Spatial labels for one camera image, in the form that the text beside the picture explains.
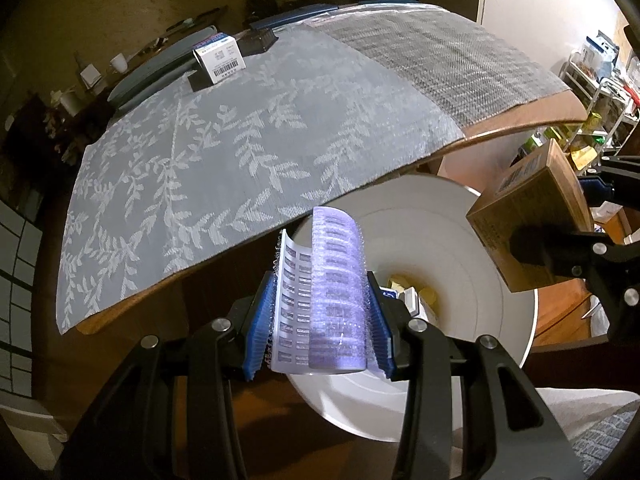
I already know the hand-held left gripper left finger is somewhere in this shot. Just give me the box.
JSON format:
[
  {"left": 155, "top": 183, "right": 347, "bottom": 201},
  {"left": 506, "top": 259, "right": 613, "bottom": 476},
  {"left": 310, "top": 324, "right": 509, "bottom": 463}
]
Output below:
[{"left": 60, "top": 270, "right": 278, "bottom": 480}]

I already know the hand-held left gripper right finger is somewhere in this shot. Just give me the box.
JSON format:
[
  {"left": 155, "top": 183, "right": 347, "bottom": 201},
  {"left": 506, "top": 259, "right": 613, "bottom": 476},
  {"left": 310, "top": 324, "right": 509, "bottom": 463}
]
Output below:
[{"left": 366, "top": 270, "right": 586, "bottom": 480}]

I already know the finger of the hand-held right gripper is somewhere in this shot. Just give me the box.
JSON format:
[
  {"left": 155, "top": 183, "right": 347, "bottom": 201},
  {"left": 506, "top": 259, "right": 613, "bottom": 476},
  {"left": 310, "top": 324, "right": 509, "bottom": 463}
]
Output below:
[
  {"left": 509, "top": 227, "right": 640, "bottom": 342},
  {"left": 582, "top": 156, "right": 640, "bottom": 211}
]

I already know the brown cardboard box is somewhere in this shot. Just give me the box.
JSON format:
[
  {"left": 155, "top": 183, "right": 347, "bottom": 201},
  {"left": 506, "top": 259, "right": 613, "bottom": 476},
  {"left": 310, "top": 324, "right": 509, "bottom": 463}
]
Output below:
[{"left": 465, "top": 139, "right": 596, "bottom": 293}]

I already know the purple hair roller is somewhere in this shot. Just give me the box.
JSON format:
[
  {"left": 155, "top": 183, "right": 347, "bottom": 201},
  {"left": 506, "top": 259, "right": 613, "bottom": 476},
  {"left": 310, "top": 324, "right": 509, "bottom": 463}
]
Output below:
[{"left": 270, "top": 206, "right": 381, "bottom": 376}]

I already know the white round bin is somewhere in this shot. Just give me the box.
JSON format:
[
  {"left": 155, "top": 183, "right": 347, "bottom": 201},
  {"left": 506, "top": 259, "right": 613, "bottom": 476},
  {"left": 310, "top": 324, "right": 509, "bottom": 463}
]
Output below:
[{"left": 287, "top": 174, "right": 538, "bottom": 443}]

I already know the white small carton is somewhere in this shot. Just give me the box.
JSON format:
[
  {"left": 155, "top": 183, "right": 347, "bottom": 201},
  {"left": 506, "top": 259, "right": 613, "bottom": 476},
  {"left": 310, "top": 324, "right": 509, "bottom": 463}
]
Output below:
[{"left": 401, "top": 287, "right": 427, "bottom": 320}]

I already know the white plastic bag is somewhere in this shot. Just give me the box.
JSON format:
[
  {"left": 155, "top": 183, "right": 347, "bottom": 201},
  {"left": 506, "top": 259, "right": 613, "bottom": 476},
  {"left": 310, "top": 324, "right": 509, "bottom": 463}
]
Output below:
[{"left": 582, "top": 295, "right": 608, "bottom": 336}]

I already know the round wooden table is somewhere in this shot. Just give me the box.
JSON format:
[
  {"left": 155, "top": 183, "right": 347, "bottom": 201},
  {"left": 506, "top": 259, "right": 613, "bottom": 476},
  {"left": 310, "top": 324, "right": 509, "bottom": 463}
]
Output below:
[{"left": 57, "top": 2, "right": 588, "bottom": 338}]

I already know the white metal rack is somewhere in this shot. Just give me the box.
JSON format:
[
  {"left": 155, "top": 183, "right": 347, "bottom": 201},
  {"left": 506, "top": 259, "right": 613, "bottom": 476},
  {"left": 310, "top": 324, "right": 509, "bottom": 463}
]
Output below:
[{"left": 560, "top": 30, "right": 640, "bottom": 161}]

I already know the blue and white bag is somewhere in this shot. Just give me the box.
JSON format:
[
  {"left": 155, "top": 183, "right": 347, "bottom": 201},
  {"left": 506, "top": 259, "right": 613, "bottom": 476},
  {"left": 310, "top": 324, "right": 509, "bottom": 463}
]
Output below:
[{"left": 582, "top": 32, "right": 621, "bottom": 78}]

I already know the white cloth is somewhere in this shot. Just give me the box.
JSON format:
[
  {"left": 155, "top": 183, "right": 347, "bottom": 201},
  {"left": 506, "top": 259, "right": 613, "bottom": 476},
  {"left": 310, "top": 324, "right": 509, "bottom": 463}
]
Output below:
[{"left": 535, "top": 387, "right": 640, "bottom": 441}]

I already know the grey leaf-patterned placemat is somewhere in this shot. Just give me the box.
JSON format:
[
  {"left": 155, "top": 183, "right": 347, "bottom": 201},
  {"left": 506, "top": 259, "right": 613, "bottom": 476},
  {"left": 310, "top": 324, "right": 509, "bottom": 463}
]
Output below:
[{"left": 57, "top": 25, "right": 466, "bottom": 336}]

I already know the grey woven cloth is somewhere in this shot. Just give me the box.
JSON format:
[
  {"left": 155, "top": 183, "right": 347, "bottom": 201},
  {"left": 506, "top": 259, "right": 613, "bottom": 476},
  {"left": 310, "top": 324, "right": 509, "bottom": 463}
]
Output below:
[{"left": 567, "top": 402, "right": 640, "bottom": 480}]

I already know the grey woven placemat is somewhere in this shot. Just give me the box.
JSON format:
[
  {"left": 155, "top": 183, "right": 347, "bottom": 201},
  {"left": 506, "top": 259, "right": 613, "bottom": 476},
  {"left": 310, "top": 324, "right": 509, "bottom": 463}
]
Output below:
[{"left": 305, "top": 4, "right": 573, "bottom": 141}]

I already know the paper sliding door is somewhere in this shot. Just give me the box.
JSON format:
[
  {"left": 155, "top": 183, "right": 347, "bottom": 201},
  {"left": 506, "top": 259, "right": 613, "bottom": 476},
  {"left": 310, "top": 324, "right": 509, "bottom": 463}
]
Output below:
[{"left": 0, "top": 200, "right": 43, "bottom": 401}]

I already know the white barcode box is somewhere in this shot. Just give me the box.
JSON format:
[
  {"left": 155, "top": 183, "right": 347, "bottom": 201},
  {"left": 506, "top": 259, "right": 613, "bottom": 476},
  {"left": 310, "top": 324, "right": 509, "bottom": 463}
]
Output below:
[{"left": 192, "top": 34, "right": 247, "bottom": 86}]

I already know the blue seat cushion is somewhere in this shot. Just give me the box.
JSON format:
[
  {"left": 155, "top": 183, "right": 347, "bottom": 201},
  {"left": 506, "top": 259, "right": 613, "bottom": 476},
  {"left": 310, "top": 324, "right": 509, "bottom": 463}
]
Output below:
[
  {"left": 107, "top": 45, "right": 201, "bottom": 106},
  {"left": 250, "top": 2, "right": 341, "bottom": 31}
]

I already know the black small box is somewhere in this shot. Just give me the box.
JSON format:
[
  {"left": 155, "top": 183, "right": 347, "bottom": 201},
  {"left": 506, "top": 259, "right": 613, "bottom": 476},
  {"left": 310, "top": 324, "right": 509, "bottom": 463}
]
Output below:
[{"left": 239, "top": 29, "right": 277, "bottom": 56}]

